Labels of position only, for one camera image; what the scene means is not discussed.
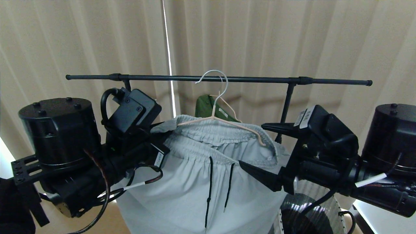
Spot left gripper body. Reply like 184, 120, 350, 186
104, 128, 171, 186

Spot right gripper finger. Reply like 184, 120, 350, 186
261, 122, 303, 137
238, 160, 283, 193

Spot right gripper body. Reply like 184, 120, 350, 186
278, 141, 356, 196

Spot pink clothes hanger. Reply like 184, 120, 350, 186
177, 70, 267, 147
210, 76, 243, 123

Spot pale grey shorts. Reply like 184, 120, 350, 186
115, 114, 292, 234

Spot green long-sleeved shirt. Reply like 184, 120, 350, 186
195, 94, 241, 123

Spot white laundry basket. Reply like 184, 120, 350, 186
273, 180, 356, 234

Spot black clothes rack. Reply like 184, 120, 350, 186
66, 73, 373, 145

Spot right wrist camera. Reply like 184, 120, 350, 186
292, 105, 360, 158

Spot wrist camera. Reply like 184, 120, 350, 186
106, 88, 162, 135
292, 105, 360, 158

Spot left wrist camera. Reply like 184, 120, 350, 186
106, 88, 162, 135

